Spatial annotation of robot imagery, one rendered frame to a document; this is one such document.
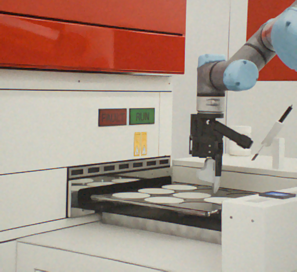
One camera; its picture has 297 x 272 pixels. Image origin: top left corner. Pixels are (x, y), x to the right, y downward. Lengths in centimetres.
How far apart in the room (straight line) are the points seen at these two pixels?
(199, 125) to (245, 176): 26
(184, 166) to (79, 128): 43
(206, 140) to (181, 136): 294
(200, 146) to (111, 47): 35
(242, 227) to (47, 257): 49
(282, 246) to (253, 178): 59
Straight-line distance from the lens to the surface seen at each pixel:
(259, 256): 148
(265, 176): 209
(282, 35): 149
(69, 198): 192
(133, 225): 193
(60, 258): 173
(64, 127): 190
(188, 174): 222
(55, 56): 180
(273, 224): 150
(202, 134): 194
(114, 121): 203
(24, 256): 182
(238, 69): 181
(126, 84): 207
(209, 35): 511
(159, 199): 189
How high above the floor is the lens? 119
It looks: 3 degrees down
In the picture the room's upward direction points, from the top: 1 degrees clockwise
